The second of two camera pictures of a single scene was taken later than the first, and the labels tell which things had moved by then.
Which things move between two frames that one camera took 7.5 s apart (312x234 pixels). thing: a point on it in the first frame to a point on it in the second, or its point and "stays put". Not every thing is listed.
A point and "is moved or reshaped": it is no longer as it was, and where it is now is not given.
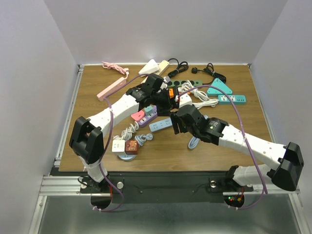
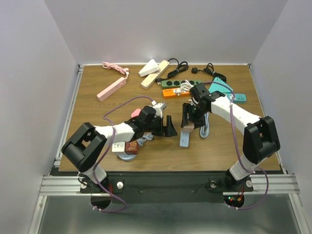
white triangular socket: x=150 y=67 stays put
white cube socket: x=118 y=146 stays put
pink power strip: x=101 y=96 stays put
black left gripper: x=170 y=105 to x=168 y=130
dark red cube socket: x=131 y=147 stays put
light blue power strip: x=160 y=125 is moved or reshaped
